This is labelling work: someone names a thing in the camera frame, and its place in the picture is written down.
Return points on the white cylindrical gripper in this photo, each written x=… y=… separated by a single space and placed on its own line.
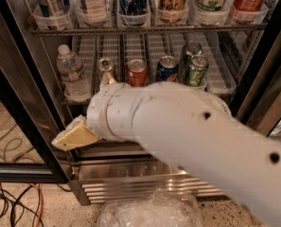
x=97 y=111

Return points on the clear plastic water bottle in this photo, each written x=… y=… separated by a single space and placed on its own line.
x=73 y=74

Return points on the silver slim can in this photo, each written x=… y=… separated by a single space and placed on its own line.
x=105 y=65

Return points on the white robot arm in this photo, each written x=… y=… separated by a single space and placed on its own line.
x=189 y=128

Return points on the left glass fridge door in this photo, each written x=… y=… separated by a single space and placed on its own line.
x=17 y=123

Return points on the glass fridge door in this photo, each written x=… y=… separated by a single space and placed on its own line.
x=261 y=108
x=17 y=123

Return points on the stainless steel fridge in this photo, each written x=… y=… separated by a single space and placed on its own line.
x=244 y=61

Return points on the top shelf white bottle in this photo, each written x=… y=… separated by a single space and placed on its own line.
x=92 y=12

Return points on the top shelf striped bottle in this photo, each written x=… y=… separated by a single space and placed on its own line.
x=53 y=10

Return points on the top shelf blue can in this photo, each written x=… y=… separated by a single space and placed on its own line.
x=133 y=0

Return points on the empty clear shelf tray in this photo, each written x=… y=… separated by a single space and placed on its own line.
x=219 y=79

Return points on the top shelf gold can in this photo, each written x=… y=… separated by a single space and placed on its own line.
x=171 y=11

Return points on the right glass fridge door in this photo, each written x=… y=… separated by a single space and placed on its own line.
x=261 y=108

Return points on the red soda can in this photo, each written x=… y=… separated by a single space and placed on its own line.
x=137 y=73

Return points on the blue pepsi can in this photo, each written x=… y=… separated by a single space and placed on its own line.
x=167 y=68

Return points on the green can front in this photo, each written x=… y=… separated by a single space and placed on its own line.
x=195 y=70

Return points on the green can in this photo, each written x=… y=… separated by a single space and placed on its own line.
x=189 y=49
x=195 y=70

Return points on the green can rear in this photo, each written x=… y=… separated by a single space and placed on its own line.
x=189 y=49

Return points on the clear plastic bag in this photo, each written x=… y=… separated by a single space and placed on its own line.
x=159 y=209

